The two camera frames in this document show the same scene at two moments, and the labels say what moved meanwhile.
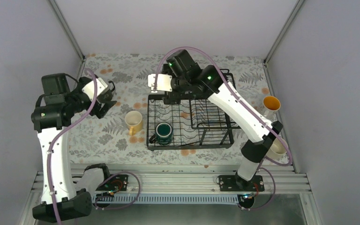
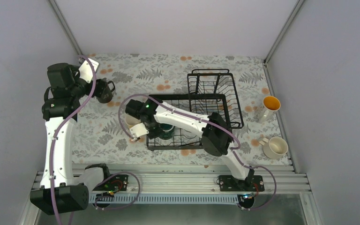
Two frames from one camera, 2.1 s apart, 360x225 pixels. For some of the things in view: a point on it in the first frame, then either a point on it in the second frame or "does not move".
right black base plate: (234, 183) does not move
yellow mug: (133, 119) does not move
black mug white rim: (107, 95) does not move
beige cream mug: (278, 148) does not move
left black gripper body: (94, 110) → (99, 92)
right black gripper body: (170, 99) → (157, 129)
